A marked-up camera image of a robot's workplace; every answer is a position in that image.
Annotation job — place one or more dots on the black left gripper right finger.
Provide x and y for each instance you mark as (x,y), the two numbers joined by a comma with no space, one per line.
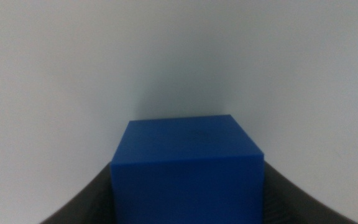
(284,202)

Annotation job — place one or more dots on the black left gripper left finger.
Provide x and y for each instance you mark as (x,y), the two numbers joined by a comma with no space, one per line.
(95,202)

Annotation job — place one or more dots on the blue cube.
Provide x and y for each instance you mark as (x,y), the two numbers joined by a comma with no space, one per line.
(188,174)

